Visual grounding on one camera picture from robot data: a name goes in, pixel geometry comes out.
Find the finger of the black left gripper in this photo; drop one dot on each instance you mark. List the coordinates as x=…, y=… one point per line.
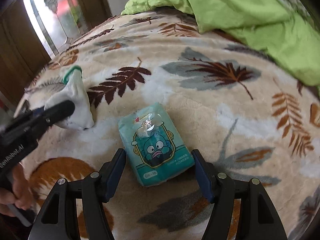
x=42, y=119

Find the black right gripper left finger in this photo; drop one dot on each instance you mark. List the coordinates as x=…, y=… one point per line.
x=58, y=217

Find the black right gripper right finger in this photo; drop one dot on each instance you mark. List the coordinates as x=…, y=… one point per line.
x=243, y=206

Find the white sock green cuff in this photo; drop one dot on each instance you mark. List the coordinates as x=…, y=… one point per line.
x=75, y=92

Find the teal tissue pack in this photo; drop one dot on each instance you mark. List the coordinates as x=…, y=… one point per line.
x=153, y=145

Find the left hand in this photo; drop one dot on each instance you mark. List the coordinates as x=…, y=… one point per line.
x=20, y=196

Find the leaf pattern blanket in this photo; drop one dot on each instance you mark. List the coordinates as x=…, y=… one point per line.
x=246, y=115

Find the stained glass door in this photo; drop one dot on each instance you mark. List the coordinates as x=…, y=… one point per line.
x=57, y=23

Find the green duvet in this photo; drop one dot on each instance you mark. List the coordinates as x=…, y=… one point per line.
x=281, y=28

